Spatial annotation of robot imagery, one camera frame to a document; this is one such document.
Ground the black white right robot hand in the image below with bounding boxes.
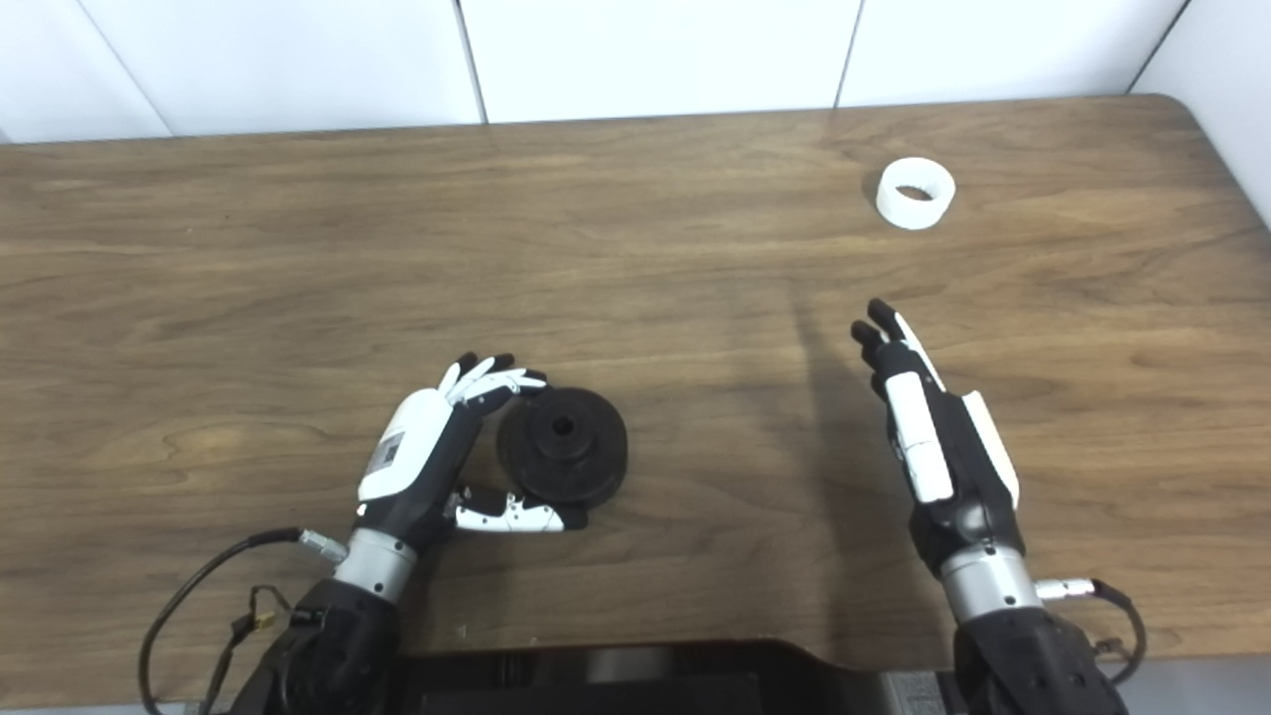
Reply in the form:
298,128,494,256
851,298,1026,577

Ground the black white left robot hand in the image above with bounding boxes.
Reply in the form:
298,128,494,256
355,353,589,557

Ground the round black part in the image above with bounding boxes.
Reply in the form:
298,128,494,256
496,387,629,509

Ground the white toothed ring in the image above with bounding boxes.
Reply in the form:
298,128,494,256
876,157,957,230

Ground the black robot torso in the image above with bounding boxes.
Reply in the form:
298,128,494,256
382,641,959,715

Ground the thin left arm wire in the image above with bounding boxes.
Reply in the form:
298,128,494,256
204,584,324,715

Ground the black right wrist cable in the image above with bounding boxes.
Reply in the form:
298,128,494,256
1035,578,1149,686

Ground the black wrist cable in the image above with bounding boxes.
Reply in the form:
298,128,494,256
1035,578,1149,686
137,527,349,715

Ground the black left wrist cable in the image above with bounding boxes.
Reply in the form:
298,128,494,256
137,527,349,715

